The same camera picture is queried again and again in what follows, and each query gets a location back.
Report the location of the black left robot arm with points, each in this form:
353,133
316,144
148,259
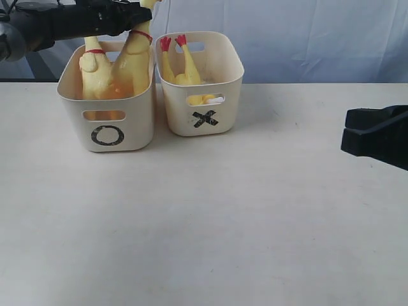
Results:
33,26

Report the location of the cream bin marked cross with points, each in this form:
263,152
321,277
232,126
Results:
221,72

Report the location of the cream bin marked circle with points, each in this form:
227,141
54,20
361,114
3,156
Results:
135,128

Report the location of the chicken head with white squeaker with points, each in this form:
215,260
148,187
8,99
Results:
207,99

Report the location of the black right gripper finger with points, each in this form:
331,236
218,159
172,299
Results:
384,141
366,118

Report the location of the headless yellow rubber chicken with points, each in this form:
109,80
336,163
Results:
188,73

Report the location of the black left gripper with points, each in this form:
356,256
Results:
111,17

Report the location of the blue backdrop curtain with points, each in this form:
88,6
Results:
301,41

